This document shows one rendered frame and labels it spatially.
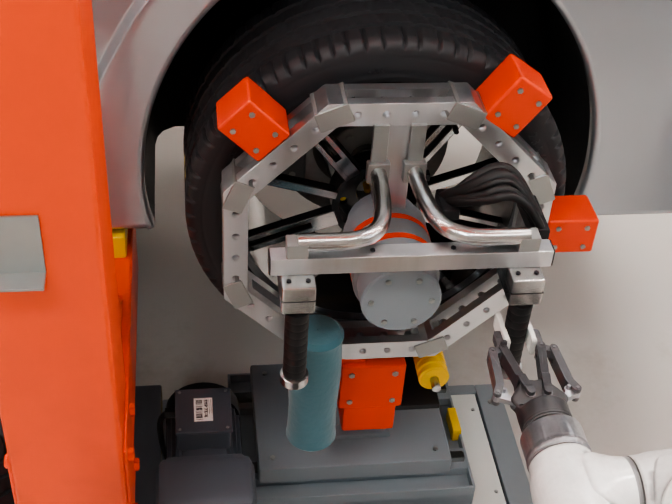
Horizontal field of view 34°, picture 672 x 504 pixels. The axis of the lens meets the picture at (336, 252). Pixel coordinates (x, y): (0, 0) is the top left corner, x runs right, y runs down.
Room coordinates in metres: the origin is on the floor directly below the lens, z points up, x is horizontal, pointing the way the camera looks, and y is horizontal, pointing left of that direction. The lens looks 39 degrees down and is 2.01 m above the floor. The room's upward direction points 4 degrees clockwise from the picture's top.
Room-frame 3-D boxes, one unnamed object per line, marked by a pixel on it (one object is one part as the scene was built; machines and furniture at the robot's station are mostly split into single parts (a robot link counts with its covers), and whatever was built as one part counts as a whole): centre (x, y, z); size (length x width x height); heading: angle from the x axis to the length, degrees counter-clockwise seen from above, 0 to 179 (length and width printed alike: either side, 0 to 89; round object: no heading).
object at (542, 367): (1.19, -0.32, 0.83); 0.11 x 0.01 x 0.04; 178
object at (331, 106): (1.47, -0.08, 0.85); 0.54 x 0.07 x 0.54; 100
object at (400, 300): (1.40, -0.09, 0.85); 0.21 x 0.14 x 0.14; 10
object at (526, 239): (1.37, -0.20, 1.03); 0.19 x 0.18 x 0.11; 10
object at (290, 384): (1.21, 0.05, 0.83); 0.04 x 0.04 x 0.16
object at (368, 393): (1.51, -0.07, 0.48); 0.16 x 0.12 x 0.17; 10
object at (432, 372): (1.59, -0.18, 0.51); 0.29 x 0.06 x 0.06; 10
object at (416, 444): (1.64, -0.05, 0.32); 0.40 x 0.30 x 0.28; 100
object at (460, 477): (1.64, -0.05, 0.13); 0.50 x 0.36 x 0.10; 100
